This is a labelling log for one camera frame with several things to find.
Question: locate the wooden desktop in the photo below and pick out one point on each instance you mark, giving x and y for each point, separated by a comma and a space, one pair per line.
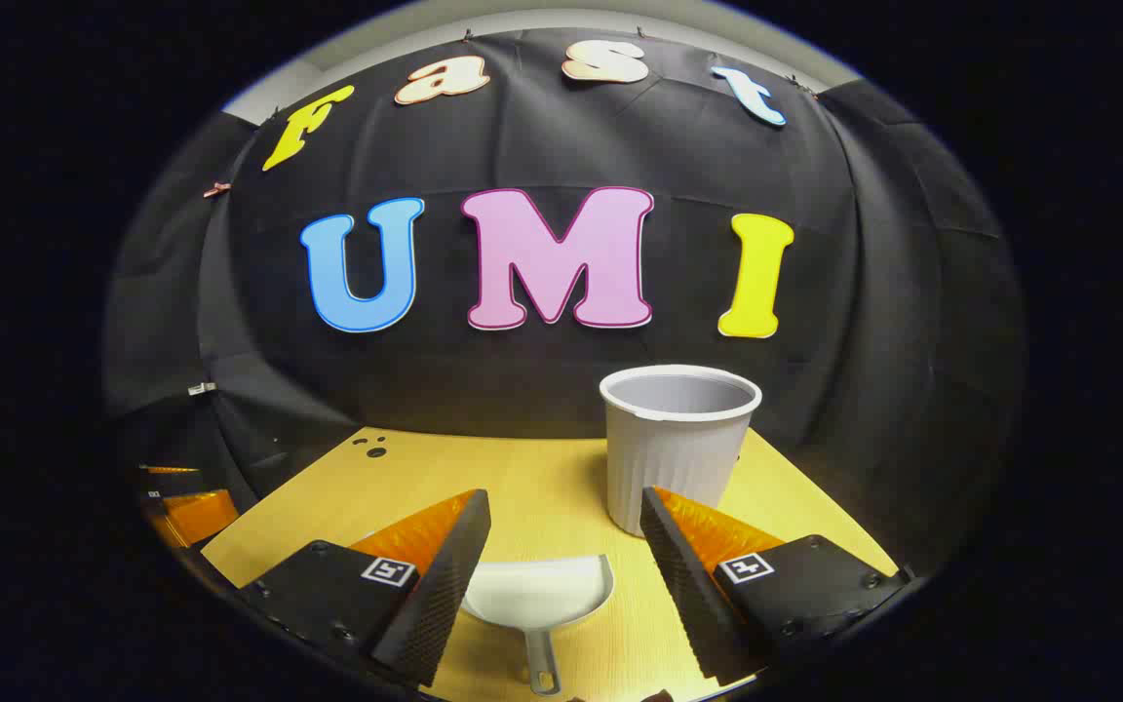
542, 478

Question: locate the white ribbed garbage bin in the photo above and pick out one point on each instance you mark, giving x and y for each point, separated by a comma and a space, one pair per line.
674, 458

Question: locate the small metal clip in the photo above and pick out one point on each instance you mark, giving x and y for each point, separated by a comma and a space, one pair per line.
201, 388

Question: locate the black backdrop cloth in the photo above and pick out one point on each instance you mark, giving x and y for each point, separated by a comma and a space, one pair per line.
561, 390

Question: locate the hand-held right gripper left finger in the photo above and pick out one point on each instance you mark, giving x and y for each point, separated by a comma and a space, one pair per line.
445, 585

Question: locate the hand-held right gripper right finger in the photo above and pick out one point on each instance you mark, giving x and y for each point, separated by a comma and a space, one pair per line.
680, 575

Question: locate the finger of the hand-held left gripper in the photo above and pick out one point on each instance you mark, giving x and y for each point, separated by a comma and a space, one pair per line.
199, 515
172, 472

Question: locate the white plastic dustpan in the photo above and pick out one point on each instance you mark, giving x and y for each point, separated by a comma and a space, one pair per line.
537, 588

